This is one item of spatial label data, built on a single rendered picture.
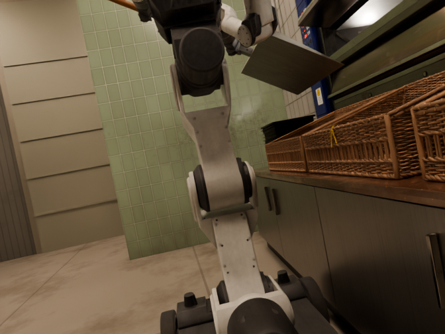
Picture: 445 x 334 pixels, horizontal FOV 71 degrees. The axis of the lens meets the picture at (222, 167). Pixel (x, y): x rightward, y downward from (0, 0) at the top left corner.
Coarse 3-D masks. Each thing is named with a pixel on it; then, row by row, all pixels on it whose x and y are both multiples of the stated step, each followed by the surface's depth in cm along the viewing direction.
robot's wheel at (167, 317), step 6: (162, 312) 114; (168, 312) 113; (174, 312) 114; (162, 318) 110; (168, 318) 109; (174, 318) 111; (162, 324) 107; (168, 324) 107; (174, 324) 108; (162, 330) 106; (168, 330) 105; (174, 330) 106
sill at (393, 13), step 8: (408, 0) 121; (416, 0) 118; (400, 8) 126; (384, 16) 136; (392, 16) 131; (376, 24) 142; (384, 24) 137; (368, 32) 148; (352, 40) 162; (360, 40) 156; (344, 48) 171; (336, 56) 180
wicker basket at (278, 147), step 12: (348, 108) 172; (324, 120) 187; (300, 132) 185; (276, 144) 160; (288, 144) 144; (300, 144) 129; (276, 156) 167; (288, 156) 147; (300, 156) 133; (276, 168) 169; (288, 168) 151; (300, 168) 136
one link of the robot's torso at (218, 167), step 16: (224, 64) 94; (176, 80) 93; (224, 80) 95; (176, 96) 96; (224, 96) 100; (192, 112) 94; (208, 112) 95; (224, 112) 95; (192, 128) 95; (208, 128) 93; (224, 128) 94; (208, 144) 92; (224, 144) 92; (208, 160) 90; (224, 160) 90; (240, 160) 92; (208, 176) 88; (224, 176) 88; (240, 176) 88; (208, 192) 87; (224, 192) 88; (240, 192) 89; (208, 208) 90
